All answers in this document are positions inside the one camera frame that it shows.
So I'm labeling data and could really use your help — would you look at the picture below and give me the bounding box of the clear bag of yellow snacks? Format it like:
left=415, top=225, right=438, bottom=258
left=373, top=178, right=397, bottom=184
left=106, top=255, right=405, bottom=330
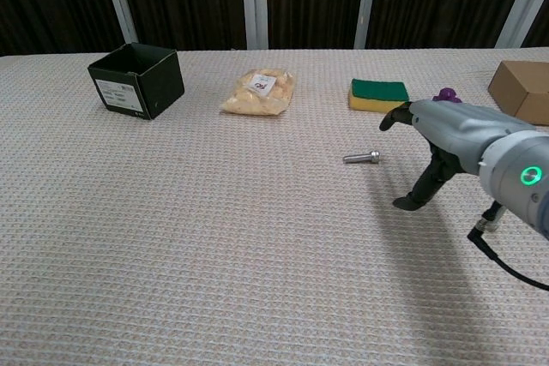
left=219, top=68, right=297, bottom=117

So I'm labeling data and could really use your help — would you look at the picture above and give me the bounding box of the yellow sponge with green pad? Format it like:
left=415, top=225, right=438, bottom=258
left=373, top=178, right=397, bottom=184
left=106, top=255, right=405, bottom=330
left=347, top=78, right=411, bottom=115

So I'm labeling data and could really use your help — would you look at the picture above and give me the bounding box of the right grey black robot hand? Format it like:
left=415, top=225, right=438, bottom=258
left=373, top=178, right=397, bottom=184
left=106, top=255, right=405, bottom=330
left=378, top=99, right=538, bottom=213

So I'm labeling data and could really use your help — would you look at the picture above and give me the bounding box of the purple toy block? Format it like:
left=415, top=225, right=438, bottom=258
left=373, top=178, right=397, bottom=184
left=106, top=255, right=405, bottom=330
left=431, top=87, right=462, bottom=105

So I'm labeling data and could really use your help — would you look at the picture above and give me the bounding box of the black open cardboard box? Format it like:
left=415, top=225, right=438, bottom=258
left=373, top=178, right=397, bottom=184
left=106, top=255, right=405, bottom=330
left=87, top=42, right=185, bottom=121

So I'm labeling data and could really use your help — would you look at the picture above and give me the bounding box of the beige woven tablecloth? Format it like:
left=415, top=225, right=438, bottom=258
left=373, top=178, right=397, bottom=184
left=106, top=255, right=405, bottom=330
left=0, top=46, right=549, bottom=366

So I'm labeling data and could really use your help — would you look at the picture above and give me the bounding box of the brown cardboard box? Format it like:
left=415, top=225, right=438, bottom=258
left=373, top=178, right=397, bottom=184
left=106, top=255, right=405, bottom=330
left=487, top=60, right=549, bottom=127

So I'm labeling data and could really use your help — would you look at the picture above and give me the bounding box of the silver bolt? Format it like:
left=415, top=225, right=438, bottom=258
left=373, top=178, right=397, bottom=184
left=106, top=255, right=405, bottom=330
left=341, top=149, right=382, bottom=165

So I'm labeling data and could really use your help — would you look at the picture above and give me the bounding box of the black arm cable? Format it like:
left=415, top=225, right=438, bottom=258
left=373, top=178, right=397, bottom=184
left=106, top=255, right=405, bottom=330
left=466, top=205, right=549, bottom=291

